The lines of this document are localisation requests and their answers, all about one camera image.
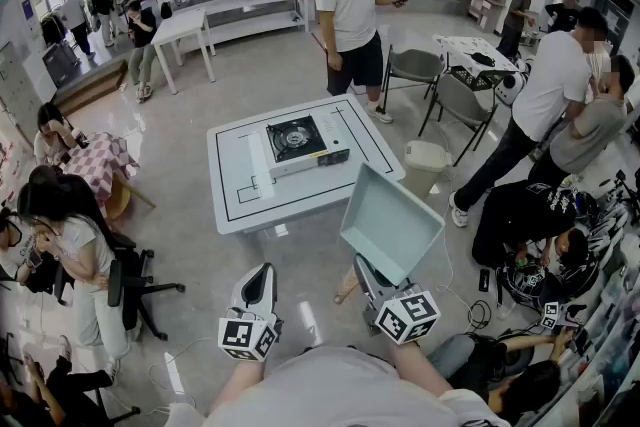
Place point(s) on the black office chair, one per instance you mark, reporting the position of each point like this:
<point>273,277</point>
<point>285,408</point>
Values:
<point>130,275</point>

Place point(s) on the clothes rack with dark clothes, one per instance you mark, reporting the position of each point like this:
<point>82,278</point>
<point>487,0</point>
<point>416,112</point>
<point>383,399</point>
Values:
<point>52,30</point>

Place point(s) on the grey storage rack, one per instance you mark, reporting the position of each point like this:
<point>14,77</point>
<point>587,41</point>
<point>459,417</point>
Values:
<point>615,315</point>

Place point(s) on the person's right forearm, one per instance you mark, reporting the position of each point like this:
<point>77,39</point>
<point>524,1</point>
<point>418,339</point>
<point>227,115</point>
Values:
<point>420,365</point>

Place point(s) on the table with patterned white cloth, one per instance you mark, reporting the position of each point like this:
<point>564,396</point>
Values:
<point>460,47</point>

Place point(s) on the pale green square pan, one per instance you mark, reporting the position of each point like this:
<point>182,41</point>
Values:
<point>390,225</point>

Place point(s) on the grey suitcase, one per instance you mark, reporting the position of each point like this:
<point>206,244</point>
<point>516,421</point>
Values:
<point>60,65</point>

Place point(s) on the person's left forearm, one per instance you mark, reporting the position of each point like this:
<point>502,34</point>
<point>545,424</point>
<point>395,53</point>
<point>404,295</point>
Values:
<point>240,380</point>

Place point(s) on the wooden step platform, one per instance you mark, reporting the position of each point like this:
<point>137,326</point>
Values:
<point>90,90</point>

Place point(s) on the white low table black lines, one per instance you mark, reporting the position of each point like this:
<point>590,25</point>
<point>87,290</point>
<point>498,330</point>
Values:
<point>235,175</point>

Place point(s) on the white trash bin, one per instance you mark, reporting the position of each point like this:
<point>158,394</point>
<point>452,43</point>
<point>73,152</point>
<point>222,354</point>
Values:
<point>425,165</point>

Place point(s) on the white round carrier case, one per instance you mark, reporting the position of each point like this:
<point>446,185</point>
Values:
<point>510,87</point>

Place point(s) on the person's white shirt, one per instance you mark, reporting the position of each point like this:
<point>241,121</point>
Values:
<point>330,390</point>

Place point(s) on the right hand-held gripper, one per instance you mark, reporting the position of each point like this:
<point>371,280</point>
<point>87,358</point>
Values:
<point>407,317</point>

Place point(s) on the white rectangular desk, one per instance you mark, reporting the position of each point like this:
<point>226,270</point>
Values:
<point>180,25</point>

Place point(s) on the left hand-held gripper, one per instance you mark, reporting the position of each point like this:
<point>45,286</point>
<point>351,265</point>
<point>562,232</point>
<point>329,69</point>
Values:
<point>247,337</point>

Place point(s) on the blue wall poster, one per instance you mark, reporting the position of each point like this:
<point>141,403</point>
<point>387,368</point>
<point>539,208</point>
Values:
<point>29,17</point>

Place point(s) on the black device on floor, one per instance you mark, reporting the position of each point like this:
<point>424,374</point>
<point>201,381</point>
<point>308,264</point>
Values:
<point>485,280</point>

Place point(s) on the black pouch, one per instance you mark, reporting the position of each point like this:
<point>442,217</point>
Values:
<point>481,58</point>

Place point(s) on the grey folding chair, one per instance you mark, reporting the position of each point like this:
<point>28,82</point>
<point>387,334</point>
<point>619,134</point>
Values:
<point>415,65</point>
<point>460,105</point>

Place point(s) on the yellow wooden chair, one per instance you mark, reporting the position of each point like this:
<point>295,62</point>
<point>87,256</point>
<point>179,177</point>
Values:
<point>117,200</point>

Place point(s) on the pink checkered tablecloth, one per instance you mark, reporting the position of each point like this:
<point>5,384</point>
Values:
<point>100,160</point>

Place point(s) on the black plastic crate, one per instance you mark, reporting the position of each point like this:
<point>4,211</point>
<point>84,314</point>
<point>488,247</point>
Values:
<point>472,79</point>

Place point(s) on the black helmet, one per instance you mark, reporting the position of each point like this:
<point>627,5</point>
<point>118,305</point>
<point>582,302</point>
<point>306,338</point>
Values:
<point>525,282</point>

